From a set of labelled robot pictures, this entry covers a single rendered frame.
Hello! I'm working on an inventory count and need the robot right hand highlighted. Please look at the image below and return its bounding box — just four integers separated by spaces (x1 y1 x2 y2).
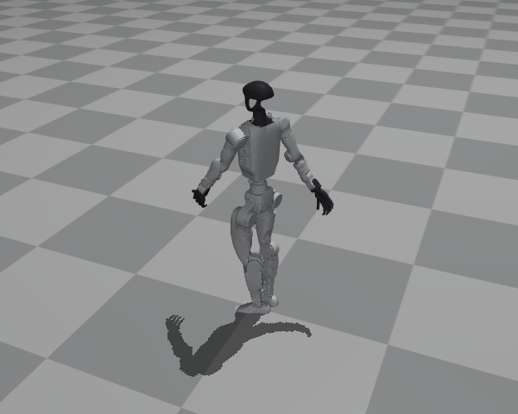
310 179 333 216

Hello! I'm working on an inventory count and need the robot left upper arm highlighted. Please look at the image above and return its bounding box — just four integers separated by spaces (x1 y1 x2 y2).
215 127 250 173

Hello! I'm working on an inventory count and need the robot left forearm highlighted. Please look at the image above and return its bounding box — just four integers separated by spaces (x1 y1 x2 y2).
198 160 222 195

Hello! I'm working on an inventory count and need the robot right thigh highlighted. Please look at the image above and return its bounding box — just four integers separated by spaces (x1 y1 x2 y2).
256 189 282 259

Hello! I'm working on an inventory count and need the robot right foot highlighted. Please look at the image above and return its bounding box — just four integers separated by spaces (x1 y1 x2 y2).
261 289 279 307

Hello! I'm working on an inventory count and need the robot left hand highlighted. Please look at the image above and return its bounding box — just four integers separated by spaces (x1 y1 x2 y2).
192 184 210 208

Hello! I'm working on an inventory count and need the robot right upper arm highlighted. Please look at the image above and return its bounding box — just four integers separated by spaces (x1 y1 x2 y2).
275 116 301 163

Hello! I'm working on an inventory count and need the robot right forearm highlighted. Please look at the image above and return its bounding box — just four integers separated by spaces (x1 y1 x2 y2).
294 150 316 190

